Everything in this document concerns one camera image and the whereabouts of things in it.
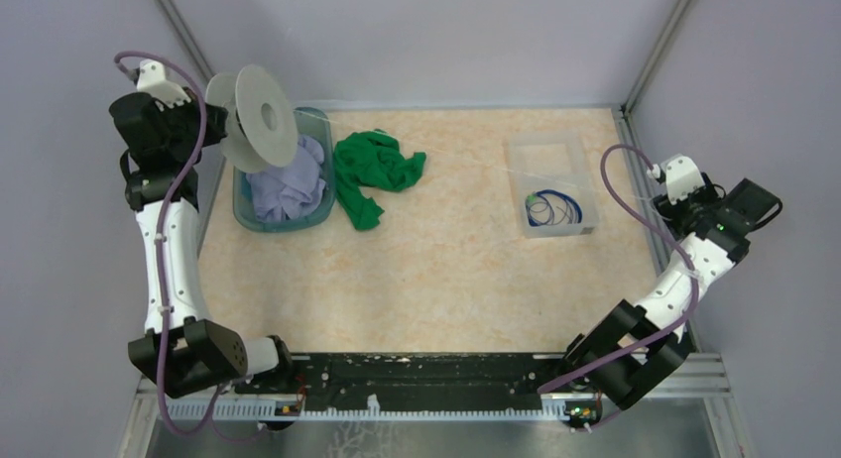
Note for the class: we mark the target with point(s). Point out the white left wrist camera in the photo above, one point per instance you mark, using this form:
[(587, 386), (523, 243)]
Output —
[(153, 79)]

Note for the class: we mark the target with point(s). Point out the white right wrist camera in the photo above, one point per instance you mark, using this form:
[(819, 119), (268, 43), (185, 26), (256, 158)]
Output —
[(680, 175)]

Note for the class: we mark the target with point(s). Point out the white filament spool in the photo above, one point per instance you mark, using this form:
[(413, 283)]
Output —
[(261, 129)]

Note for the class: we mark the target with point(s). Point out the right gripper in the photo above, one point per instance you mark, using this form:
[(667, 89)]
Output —
[(670, 212)]

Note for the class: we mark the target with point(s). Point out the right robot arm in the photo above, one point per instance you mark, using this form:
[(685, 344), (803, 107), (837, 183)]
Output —
[(638, 344)]

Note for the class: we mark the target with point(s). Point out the clear plastic box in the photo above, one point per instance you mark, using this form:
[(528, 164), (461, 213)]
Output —
[(552, 190)]

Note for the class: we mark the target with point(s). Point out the green cloth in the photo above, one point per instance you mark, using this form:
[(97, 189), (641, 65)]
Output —
[(372, 159)]

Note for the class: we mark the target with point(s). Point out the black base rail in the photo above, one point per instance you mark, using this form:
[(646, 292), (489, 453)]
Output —
[(445, 386)]

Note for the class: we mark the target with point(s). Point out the teal plastic basket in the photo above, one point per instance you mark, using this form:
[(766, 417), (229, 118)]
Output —
[(311, 122)]

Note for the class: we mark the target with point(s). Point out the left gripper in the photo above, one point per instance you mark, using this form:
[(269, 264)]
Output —
[(214, 124)]

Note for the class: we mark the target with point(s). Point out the lavender cloth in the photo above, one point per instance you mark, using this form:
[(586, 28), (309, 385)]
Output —
[(291, 192)]

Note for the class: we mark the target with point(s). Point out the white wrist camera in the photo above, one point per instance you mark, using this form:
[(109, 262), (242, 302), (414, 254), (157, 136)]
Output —
[(153, 79), (680, 175)]

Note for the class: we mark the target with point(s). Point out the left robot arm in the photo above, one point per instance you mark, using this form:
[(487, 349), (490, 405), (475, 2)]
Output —
[(182, 351)]

